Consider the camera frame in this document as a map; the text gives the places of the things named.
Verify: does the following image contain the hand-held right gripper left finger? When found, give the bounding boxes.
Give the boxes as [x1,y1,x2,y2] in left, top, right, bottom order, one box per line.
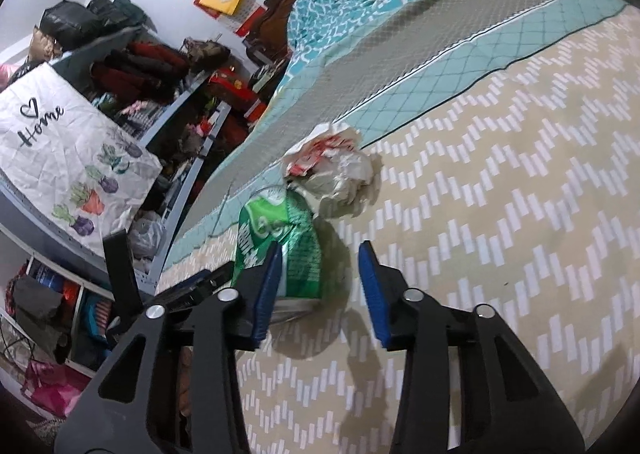
[52,241,285,454]

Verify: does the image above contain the camouflage bag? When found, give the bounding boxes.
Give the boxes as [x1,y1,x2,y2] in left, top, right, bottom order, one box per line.
[182,38,231,72]

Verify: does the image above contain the grey metal shelf rack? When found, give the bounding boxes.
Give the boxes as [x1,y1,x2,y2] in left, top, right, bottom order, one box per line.
[0,26,233,295]

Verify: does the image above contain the pink bag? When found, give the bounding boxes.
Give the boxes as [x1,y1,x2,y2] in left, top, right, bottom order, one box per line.
[20,359,91,417]

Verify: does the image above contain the white cactus print cloth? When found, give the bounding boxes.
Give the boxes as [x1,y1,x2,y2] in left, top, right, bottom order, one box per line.
[0,62,163,257]

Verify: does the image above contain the red gift box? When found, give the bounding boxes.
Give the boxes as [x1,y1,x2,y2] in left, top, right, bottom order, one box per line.
[207,66,268,122]

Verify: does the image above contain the black bag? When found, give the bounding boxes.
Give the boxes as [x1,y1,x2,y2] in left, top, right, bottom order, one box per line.
[39,0,103,52]
[87,0,146,29]

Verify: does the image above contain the crumpled white red wrapper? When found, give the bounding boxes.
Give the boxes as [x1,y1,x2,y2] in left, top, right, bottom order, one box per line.
[282,123,377,219]

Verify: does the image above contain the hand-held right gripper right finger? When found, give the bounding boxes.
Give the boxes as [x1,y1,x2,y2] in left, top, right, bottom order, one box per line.
[357,240,586,454]

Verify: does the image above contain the pile of dark red clothes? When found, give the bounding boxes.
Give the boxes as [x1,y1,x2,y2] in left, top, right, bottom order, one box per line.
[92,41,191,94]

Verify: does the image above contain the green drink can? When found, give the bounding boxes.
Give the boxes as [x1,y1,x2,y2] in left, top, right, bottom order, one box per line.
[231,186,323,322]

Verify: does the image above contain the grey plastic bag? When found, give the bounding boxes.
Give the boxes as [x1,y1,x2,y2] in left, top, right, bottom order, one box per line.
[129,211,166,259]

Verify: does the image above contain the white cube shelf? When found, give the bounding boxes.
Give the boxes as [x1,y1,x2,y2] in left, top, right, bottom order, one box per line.
[0,254,116,380]

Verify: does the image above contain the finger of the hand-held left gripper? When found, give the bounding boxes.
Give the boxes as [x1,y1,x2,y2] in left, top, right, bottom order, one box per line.
[102,229,146,319]
[155,264,236,309]

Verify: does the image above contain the red white wall calendar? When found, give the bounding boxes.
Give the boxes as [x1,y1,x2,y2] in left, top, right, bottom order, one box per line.
[235,0,266,37]

